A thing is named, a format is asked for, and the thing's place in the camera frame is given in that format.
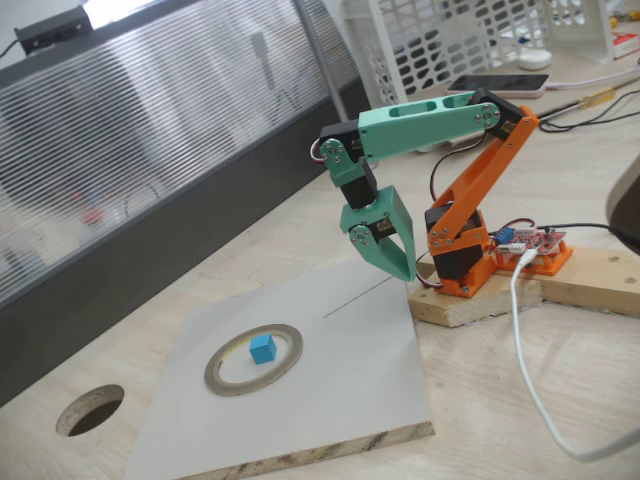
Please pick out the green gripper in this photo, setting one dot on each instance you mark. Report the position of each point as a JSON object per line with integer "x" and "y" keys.
{"x": 384, "y": 218}

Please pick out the blue cube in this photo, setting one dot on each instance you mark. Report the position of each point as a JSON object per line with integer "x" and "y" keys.
{"x": 262, "y": 350}

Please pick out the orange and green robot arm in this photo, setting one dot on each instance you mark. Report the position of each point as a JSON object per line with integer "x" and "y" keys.
{"x": 425, "y": 130}

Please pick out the wooden base block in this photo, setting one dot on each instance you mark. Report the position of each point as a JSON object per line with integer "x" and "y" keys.
{"x": 475, "y": 307}

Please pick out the white laminated chipboard panel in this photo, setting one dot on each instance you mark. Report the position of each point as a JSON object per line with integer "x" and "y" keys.
{"x": 325, "y": 380}

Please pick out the red controller board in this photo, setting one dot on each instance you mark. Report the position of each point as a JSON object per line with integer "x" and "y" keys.
{"x": 545, "y": 242}

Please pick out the white perforated plastic basket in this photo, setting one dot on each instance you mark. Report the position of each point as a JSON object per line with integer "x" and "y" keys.
{"x": 382, "y": 50}

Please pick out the smartphone in pink case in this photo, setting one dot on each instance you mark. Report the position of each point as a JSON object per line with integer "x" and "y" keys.
{"x": 510, "y": 82}

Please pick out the pale wooden base plank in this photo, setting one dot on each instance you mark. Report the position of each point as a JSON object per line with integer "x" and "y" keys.
{"x": 600, "y": 280}

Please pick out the white earbuds case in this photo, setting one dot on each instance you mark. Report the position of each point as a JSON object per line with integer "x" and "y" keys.
{"x": 535, "y": 60}

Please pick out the grey rounded object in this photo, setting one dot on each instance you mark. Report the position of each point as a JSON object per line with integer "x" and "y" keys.
{"x": 627, "y": 210}

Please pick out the ribbed glass desk partition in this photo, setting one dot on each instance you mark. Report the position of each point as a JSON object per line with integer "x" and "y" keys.
{"x": 150, "y": 125}

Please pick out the black box on partition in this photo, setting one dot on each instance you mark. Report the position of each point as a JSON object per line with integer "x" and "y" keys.
{"x": 50, "y": 29}

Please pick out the orange controller board mount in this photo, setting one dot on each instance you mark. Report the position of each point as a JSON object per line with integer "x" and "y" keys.
{"x": 555, "y": 265}

